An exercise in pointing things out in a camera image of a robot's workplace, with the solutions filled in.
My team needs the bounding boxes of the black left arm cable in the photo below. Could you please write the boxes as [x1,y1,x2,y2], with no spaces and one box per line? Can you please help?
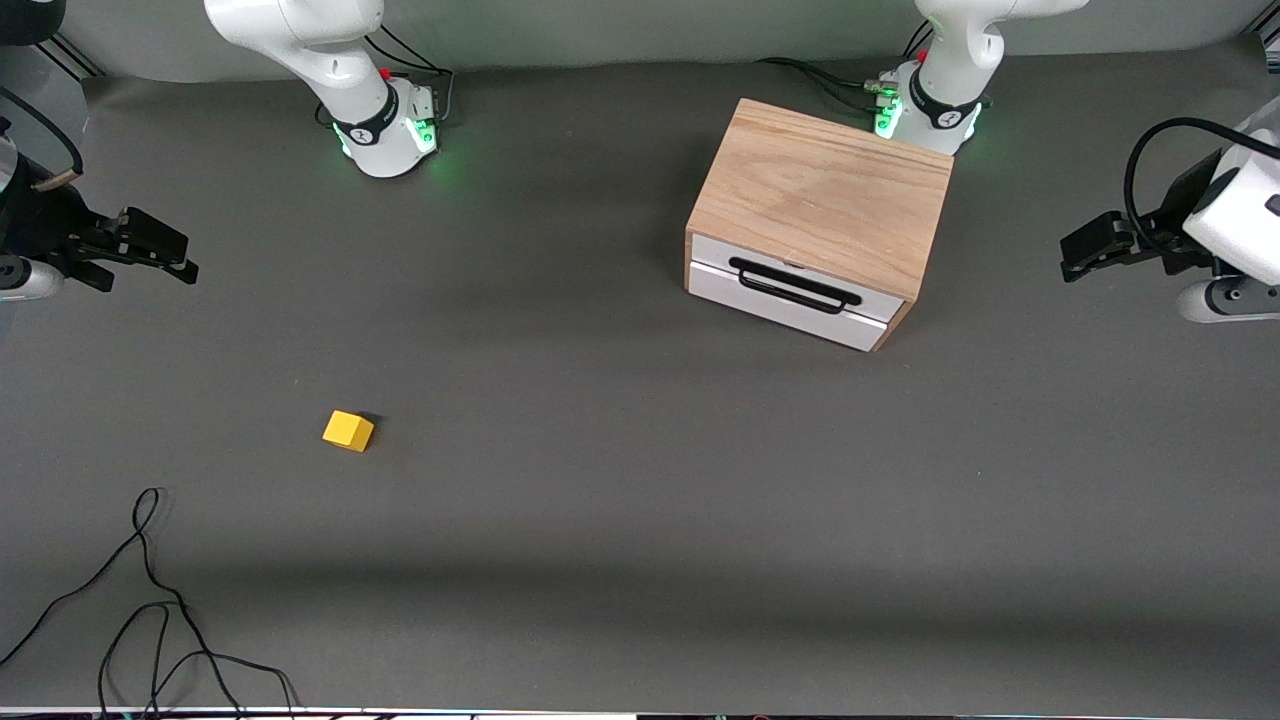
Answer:
[1124,117,1280,251]

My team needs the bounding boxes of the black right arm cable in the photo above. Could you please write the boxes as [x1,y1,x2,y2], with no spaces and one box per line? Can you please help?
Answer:
[0,88,84,193]

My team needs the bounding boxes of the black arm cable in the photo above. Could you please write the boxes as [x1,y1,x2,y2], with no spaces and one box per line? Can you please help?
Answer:
[0,88,84,193]
[1124,117,1280,251]

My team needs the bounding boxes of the thin black loose cable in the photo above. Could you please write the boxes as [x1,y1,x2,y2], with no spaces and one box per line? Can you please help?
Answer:
[97,602,301,720]
[0,487,247,720]

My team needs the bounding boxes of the white-fronted wooden drawer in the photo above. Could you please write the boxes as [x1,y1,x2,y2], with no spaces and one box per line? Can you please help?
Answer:
[687,232,907,353]

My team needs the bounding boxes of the black metal drawer handle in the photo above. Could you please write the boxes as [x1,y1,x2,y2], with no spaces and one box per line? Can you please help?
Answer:
[728,256,863,316]

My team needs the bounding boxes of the wooden drawer cabinet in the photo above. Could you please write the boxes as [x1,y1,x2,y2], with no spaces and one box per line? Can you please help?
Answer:
[684,97,954,353]

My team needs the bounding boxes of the black left base cables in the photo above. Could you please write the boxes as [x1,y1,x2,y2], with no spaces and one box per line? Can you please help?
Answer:
[755,20,936,111]

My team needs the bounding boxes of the yellow wooden block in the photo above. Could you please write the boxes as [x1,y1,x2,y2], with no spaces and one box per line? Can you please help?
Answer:
[322,410,376,453]

